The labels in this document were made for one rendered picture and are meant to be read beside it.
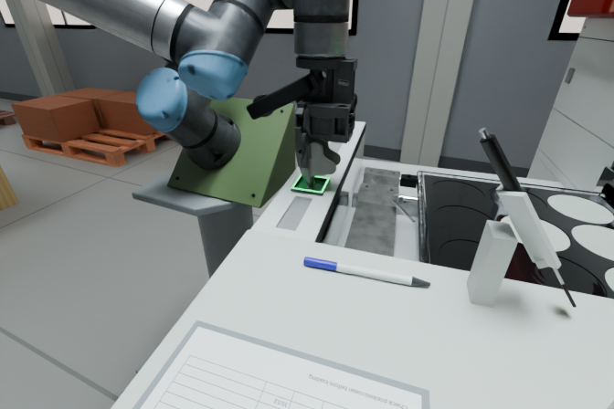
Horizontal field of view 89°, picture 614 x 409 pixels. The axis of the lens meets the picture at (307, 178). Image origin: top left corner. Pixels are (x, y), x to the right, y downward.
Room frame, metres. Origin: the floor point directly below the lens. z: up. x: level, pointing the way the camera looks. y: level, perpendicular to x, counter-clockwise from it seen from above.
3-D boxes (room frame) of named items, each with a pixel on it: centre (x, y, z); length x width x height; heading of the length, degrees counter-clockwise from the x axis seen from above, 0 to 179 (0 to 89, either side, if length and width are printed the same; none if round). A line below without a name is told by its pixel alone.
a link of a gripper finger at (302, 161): (0.46, 0.00, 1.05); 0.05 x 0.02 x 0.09; 163
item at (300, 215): (0.60, -0.04, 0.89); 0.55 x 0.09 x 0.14; 163
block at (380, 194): (0.56, -0.15, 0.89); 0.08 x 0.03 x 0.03; 73
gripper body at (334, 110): (0.47, -0.03, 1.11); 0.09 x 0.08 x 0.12; 73
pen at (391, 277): (0.26, -0.06, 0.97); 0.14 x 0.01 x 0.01; 75
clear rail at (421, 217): (0.48, -0.21, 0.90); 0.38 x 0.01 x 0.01; 163
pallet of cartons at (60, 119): (3.17, 2.16, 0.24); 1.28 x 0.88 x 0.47; 67
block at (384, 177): (0.64, -0.17, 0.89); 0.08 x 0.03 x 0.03; 73
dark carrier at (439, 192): (0.43, -0.39, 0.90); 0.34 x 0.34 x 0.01; 73
